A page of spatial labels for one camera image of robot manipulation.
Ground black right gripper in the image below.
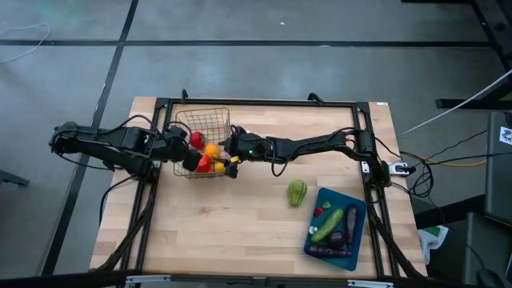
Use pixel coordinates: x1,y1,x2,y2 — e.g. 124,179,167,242
218,134,277,179

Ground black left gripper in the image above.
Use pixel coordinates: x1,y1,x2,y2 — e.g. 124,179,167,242
154,126,203,173

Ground red bell pepper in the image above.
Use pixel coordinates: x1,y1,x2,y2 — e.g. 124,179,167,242
195,154,214,174

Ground large red tomato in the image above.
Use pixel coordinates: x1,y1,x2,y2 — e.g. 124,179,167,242
190,131,207,150

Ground green bell pepper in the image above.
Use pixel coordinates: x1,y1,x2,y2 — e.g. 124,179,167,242
286,179,309,208

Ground small red radish green stem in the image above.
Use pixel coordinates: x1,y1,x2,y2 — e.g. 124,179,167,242
313,201,332,218

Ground green cucumber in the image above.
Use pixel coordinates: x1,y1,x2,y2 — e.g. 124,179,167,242
310,207,345,244

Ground long purple eggplant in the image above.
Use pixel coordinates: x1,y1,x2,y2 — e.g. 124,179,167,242
346,203,359,251
306,244,353,259

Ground round dark purple eggplant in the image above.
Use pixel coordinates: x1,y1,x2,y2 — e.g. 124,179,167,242
328,230,347,250

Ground blue plastic tray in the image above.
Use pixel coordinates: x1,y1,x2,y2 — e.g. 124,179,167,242
302,186,368,272

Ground white power adapter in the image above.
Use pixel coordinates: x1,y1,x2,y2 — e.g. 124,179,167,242
390,162,417,177

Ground white and green device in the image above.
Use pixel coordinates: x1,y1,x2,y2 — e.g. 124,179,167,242
418,225,450,266

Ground black equipment case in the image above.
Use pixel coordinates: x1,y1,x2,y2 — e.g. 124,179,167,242
483,110,512,227

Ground black desk legs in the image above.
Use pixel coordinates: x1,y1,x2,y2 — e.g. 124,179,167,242
401,0,512,111

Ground black wire basket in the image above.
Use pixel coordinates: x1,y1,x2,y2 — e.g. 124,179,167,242
172,106,233,180

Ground black aluminium table frame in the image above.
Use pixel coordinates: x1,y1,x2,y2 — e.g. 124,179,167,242
94,97,427,281

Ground silver table bracket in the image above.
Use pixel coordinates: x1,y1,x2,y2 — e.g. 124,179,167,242
346,279,395,288

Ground thin white floor cable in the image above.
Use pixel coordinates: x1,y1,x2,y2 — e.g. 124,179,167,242
0,22,51,65

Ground black cable bundle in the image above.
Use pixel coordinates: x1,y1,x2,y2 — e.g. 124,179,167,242
399,128,512,200

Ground yellow floor cable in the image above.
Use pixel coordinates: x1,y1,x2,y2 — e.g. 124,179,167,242
419,157,488,168

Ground thick white cable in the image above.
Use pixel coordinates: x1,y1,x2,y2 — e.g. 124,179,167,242
395,69,512,138

